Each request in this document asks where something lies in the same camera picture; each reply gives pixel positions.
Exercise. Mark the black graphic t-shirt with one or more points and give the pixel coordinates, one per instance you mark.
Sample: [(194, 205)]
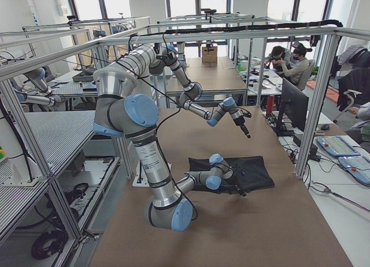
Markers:
[(250, 172)]

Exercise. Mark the aluminium frame post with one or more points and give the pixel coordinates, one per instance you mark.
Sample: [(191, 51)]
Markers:
[(330, 48)]

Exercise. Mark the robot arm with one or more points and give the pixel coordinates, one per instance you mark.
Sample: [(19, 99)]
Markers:
[(122, 113), (209, 89)]

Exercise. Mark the seated person with mask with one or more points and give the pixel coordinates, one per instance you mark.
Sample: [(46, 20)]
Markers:
[(295, 72)]

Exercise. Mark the blue teach pendant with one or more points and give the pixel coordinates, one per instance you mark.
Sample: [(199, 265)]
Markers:
[(336, 146), (358, 167)]

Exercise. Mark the cardboard box on table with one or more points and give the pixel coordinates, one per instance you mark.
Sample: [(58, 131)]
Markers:
[(209, 54)]

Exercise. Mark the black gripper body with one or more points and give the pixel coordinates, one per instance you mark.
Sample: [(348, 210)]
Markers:
[(236, 188), (240, 123)]

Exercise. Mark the black computer monitor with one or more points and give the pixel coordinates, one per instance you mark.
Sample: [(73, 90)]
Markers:
[(293, 104)]

